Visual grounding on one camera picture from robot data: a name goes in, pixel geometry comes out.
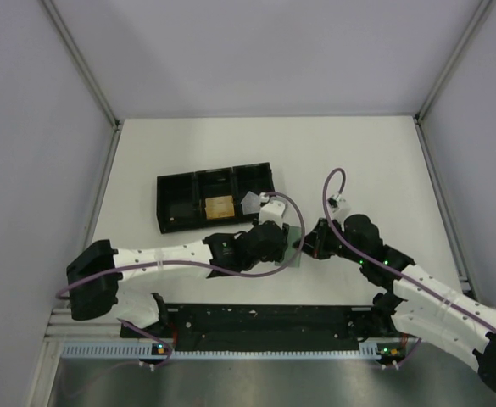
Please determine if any white credit cards stack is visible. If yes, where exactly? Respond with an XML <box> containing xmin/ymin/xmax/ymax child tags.
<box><xmin>240</xmin><ymin>191</ymin><xmax>260</xmax><ymax>215</ymax></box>

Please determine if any white slotted cable duct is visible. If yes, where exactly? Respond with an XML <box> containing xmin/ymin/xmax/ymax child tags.
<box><xmin>61</xmin><ymin>342</ymin><xmax>382</xmax><ymax>360</ymax></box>

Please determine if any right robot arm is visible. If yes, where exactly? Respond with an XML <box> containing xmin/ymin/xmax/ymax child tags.
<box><xmin>293</xmin><ymin>215</ymin><xmax>496</xmax><ymax>393</ymax></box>

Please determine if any left aluminium corner post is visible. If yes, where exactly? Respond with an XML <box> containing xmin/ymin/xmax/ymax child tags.
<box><xmin>40</xmin><ymin>0</ymin><xmax>122</xmax><ymax>129</ymax></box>

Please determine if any black three-compartment tray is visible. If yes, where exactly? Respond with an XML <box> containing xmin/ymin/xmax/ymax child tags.
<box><xmin>156</xmin><ymin>162</ymin><xmax>275</xmax><ymax>234</ymax></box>

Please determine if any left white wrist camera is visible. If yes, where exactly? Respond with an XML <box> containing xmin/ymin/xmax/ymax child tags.
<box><xmin>258</xmin><ymin>192</ymin><xmax>287</xmax><ymax>228</ymax></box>

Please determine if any purple cable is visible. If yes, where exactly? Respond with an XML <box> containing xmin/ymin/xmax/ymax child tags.
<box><xmin>55</xmin><ymin>191</ymin><xmax>307</xmax><ymax>368</ymax></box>
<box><xmin>322</xmin><ymin>168</ymin><xmax>496</xmax><ymax>368</ymax></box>

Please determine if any right aluminium corner post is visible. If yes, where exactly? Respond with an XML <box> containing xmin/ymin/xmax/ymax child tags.
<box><xmin>414</xmin><ymin>0</ymin><xmax>496</xmax><ymax>124</ymax></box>

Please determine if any aluminium corner post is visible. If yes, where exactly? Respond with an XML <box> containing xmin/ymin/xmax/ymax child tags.
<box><xmin>40</xmin><ymin>0</ymin><xmax>122</xmax><ymax>129</ymax></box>
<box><xmin>414</xmin><ymin>0</ymin><xmax>496</xmax><ymax>124</ymax></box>

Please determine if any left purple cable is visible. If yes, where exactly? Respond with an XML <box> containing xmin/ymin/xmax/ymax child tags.
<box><xmin>55</xmin><ymin>191</ymin><xmax>307</xmax><ymax>368</ymax></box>

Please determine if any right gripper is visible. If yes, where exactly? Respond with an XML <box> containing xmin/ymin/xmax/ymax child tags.
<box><xmin>294</xmin><ymin>218</ymin><xmax>365</xmax><ymax>265</ymax></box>

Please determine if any gold credit cards stack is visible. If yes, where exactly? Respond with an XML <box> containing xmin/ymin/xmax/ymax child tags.
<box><xmin>204</xmin><ymin>195</ymin><xmax>235</xmax><ymax>220</ymax></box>

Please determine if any aluminium frame rail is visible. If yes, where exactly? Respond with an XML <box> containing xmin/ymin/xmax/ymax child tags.
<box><xmin>43</xmin><ymin>308</ymin><xmax>124</xmax><ymax>340</ymax></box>

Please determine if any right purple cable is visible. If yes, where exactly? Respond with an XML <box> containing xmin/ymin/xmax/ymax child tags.
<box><xmin>322</xmin><ymin>168</ymin><xmax>496</xmax><ymax>368</ymax></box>

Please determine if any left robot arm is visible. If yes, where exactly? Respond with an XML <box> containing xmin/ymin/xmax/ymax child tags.
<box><xmin>66</xmin><ymin>221</ymin><xmax>289</xmax><ymax>337</ymax></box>

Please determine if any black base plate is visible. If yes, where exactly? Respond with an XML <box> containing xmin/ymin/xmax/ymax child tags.
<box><xmin>120</xmin><ymin>303</ymin><xmax>380</xmax><ymax>353</ymax></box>

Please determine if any green card holder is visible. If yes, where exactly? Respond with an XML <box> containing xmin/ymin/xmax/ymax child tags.
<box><xmin>274</xmin><ymin>224</ymin><xmax>302</xmax><ymax>269</ymax></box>

